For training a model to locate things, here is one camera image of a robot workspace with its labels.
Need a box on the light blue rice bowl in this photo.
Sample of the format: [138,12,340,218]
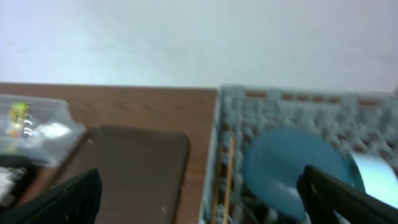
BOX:
[350,152,397,208]

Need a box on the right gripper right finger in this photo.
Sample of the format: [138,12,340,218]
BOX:
[297,165,397,224]

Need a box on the clear plastic bin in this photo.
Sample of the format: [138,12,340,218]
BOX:
[1,94,86,166]

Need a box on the white napkin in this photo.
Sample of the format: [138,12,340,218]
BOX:
[32,122,72,139]

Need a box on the grey dishwasher rack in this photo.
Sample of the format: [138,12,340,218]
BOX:
[199,85,397,223]

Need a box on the brown serving tray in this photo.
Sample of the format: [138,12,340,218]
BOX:
[18,126,190,223]

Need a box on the dark blue plate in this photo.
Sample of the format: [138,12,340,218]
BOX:
[242,128,353,220]

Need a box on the green snack wrapper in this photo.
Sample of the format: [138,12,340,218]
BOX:
[6,101,30,138]

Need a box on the pile of white rice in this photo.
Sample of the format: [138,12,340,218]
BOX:
[1,167,27,200]

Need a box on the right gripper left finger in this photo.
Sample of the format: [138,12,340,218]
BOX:
[1,167,103,224]

